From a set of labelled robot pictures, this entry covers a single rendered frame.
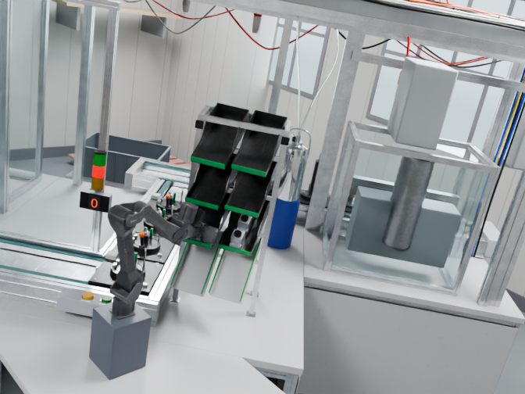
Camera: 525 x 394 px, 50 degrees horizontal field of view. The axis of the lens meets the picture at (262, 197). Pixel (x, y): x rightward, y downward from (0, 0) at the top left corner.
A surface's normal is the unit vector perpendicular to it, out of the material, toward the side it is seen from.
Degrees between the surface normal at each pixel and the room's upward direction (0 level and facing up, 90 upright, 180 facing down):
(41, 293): 90
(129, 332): 90
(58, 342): 0
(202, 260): 45
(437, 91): 90
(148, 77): 90
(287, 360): 0
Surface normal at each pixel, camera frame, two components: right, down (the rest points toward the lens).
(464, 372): -0.07, 0.33
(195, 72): -0.71, 0.12
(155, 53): 0.69, 0.36
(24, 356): 0.18, -0.92
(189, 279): -0.04, -0.44
